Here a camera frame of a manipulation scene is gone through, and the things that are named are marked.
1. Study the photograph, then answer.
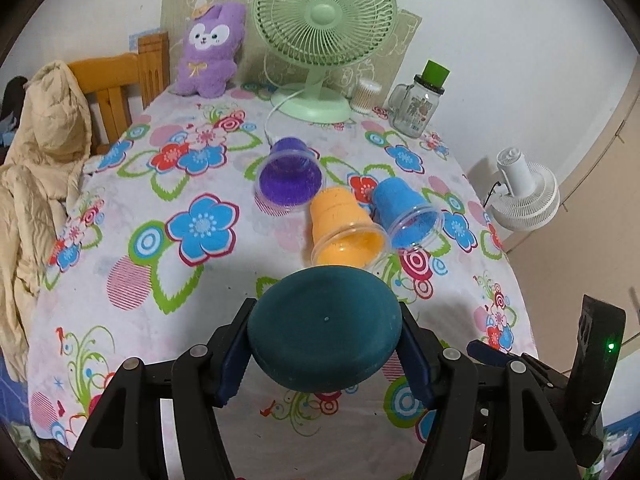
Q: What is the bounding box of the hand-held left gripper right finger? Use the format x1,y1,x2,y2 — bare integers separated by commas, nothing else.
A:
397,305,581,480

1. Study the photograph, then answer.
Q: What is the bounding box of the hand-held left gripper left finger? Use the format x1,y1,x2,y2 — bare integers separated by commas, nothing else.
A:
62,297,258,480

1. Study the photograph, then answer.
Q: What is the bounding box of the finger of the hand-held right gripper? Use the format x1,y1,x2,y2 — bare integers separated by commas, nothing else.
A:
466,339,571,392

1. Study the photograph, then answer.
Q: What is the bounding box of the dark teal cup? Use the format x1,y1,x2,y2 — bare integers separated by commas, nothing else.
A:
247,266,405,393

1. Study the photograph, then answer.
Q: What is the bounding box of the blue cup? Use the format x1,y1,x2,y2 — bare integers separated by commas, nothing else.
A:
371,177,446,251

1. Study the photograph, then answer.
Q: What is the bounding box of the orange cup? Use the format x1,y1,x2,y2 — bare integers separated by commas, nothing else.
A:
309,186,392,268

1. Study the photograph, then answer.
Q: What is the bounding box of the purple cup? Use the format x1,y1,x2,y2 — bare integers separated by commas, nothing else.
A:
254,136,328,207

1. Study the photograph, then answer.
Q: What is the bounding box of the floral tablecloth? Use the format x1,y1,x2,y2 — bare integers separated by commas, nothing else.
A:
27,82,538,466

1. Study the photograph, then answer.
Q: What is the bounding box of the small white fan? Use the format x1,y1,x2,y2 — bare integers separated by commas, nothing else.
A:
482,147,561,233

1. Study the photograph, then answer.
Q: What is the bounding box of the glass jar mug green lid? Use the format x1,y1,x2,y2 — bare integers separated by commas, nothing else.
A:
388,60,451,138

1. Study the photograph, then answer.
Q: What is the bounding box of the cotton swab container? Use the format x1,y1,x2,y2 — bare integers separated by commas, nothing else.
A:
350,79,383,113

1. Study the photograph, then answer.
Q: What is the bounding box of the beige quilted jacket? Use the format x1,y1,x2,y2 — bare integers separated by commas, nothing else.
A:
0,60,93,381

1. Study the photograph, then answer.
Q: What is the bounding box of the purple plush toy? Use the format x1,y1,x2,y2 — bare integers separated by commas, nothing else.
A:
171,2,247,98

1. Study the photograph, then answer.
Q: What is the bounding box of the wooden chair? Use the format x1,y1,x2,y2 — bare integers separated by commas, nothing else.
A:
66,31,171,157

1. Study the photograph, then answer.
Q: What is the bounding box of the beige printed board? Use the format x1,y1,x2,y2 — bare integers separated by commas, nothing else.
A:
160,0,423,101

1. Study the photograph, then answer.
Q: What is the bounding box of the green desk fan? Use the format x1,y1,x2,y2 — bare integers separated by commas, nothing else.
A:
251,0,401,123

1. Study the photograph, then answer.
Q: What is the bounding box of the white fan cable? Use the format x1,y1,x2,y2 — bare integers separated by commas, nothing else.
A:
263,85,303,148

